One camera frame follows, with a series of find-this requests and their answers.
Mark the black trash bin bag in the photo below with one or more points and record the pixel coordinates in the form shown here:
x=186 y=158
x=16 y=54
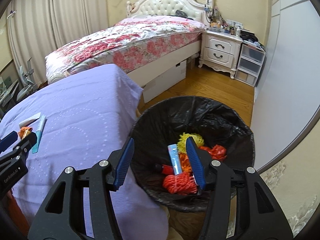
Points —
x=163 y=123

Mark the purple tablecloth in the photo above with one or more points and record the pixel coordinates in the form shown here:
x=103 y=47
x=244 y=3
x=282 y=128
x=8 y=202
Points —
x=88 y=115

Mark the desk with clutter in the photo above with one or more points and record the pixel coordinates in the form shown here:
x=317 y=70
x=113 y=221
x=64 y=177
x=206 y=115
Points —
x=8 y=97

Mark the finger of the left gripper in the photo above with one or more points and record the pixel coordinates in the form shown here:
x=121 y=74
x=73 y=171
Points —
x=21 y=150
x=7 y=141

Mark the bed with floral bedspread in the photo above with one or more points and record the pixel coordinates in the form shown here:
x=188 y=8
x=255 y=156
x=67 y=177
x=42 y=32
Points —
x=130 y=44

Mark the light blue toothpaste tube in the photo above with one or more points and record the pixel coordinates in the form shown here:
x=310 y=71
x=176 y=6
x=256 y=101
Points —
x=175 y=160

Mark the teal thin wrapper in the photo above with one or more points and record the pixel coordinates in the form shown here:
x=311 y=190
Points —
x=39 y=132

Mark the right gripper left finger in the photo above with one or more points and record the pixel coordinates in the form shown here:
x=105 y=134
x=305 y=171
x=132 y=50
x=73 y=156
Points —
x=61 y=214

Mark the beige curtain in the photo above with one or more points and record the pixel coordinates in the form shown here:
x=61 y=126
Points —
x=38 y=27

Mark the grey desk chair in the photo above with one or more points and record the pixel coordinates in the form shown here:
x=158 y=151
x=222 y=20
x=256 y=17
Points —
x=28 y=82

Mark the red foam fruit net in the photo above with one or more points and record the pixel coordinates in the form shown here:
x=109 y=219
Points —
x=182 y=184

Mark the orange foil wrapper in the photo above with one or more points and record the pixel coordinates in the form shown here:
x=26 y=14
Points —
x=185 y=164

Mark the white nightstand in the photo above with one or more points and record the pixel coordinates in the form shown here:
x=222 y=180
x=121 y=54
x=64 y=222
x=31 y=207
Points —
x=220 y=52

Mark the orange paper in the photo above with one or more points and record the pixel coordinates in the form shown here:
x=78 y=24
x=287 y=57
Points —
x=24 y=132

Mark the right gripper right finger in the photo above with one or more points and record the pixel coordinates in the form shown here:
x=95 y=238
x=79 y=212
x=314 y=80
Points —
x=258 y=214

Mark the white tufted headboard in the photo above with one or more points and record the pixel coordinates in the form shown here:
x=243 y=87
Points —
x=197 y=11

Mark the white under-bed storage box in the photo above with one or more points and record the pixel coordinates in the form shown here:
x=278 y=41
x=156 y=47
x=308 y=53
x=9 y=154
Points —
x=165 y=81

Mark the white paper strip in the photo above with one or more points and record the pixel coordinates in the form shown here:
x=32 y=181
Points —
x=30 y=120

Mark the dark red wrapper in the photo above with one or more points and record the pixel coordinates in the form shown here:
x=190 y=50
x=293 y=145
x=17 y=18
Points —
x=167 y=170

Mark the clear plastic drawer unit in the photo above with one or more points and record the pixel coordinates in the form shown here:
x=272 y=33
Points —
x=250 y=63

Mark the red mesh net ball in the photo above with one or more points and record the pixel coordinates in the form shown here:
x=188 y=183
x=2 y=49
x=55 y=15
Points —
x=217 y=152

